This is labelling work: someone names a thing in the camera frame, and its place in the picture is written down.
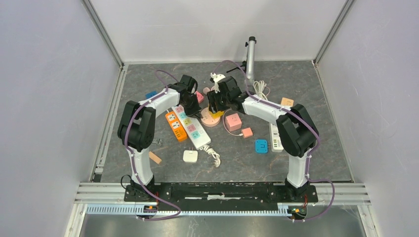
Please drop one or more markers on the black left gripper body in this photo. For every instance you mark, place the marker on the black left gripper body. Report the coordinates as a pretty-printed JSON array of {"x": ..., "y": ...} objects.
[{"x": 191, "y": 107}]

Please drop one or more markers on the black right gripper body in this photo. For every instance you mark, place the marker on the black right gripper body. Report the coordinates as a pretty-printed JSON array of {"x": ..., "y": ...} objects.
[{"x": 221, "y": 101}]

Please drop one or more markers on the pink cube adapter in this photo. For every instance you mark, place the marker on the pink cube adapter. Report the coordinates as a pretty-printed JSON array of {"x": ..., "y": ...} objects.
[{"x": 200, "y": 97}]

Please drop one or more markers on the yellow cube adapter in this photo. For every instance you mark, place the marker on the yellow cube adapter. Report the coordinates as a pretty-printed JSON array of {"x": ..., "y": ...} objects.
[{"x": 216, "y": 114}]

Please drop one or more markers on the pink cube socket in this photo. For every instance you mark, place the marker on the pink cube socket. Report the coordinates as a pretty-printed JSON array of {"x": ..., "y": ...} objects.
[{"x": 233, "y": 122}]

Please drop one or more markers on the round pink socket base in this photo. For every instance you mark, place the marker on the round pink socket base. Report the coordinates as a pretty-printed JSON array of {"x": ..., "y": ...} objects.
[{"x": 207, "y": 118}]

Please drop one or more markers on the dark blue cube socket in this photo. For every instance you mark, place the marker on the dark blue cube socket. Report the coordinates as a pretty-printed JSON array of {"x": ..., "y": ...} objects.
[{"x": 151, "y": 94}]

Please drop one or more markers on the small salmon charger plug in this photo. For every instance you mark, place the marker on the small salmon charger plug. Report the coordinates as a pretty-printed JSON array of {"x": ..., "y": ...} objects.
[{"x": 247, "y": 132}]

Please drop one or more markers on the white long power strip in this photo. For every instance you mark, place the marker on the white long power strip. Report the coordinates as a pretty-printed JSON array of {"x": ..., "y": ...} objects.
[{"x": 193, "y": 128}]

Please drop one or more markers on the beige patterned cube socket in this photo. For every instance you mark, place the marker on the beige patterned cube socket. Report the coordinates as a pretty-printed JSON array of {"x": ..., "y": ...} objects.
[{"x": 287, "y": 102}]

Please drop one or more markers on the light blue cube socket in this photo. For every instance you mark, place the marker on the light blue cube socket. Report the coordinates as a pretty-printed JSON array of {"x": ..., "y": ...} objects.
[{"x": 261, "y": 146}]

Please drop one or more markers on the white plug adapter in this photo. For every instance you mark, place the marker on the white plug adapter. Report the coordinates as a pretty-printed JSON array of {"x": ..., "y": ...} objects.
[{"x": 190, "y": 156}]

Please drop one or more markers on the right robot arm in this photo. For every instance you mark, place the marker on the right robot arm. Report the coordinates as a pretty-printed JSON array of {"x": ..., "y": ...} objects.
[{"x": 298, "y": 133}]

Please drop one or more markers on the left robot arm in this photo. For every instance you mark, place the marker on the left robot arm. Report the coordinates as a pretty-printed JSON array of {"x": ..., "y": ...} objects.
[{"x": 138, "y": 122}]

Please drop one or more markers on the orange power strip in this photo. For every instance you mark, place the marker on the orange power strip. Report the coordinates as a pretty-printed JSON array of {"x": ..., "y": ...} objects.
[{"x": 176, "y": 126}]

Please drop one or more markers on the silver microphone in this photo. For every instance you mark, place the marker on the silver microphone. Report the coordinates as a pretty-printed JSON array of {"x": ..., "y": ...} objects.
[{"x": 250, "y": 45}]

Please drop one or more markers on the white small power strip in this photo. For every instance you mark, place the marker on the white small power strip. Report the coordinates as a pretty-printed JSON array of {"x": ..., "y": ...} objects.
[{"x": 276, "y": 145}]

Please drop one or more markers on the tan wooden block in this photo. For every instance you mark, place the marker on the tan wooden block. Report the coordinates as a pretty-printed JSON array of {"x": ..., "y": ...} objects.
[{"x": 155, "y": 158}]

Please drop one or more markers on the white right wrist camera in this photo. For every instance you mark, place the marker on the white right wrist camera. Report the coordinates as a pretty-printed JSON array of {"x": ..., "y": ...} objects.
[{"x": 216, "y": 78}]

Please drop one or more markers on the white strip cord plug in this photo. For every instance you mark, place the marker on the white strip cord plug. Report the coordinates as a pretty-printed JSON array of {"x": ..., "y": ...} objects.
[{"x": 210, "y": 151}]

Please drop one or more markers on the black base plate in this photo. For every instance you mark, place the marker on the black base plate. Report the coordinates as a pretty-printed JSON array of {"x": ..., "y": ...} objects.
[{"x": 230, "y": 196}]

